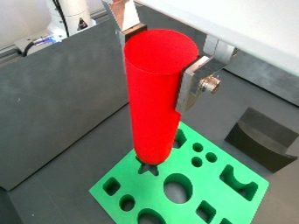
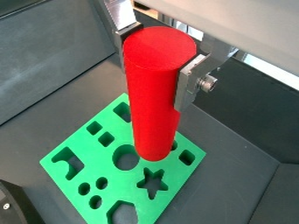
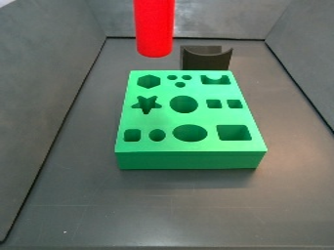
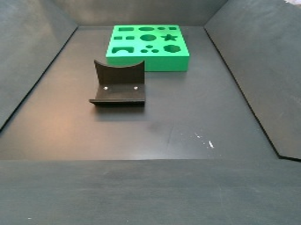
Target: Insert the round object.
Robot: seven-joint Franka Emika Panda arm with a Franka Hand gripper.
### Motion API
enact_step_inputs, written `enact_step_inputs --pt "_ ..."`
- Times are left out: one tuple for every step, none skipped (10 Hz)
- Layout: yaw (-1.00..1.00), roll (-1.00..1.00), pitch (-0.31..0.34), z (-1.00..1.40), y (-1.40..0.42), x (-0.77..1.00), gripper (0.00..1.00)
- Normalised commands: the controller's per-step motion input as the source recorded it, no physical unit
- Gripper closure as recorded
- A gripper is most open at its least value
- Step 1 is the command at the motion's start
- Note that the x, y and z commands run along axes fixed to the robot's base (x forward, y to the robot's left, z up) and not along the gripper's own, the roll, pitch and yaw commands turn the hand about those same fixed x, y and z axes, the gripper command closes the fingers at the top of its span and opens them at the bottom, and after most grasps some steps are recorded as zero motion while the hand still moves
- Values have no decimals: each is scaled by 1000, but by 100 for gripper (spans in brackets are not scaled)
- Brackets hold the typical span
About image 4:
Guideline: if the black curved holder stand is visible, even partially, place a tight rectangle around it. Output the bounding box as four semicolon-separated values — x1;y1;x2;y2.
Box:
89;61;145;105

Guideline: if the green shape sorter block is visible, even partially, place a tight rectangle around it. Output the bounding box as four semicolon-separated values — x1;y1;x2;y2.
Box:
105;25;189;72

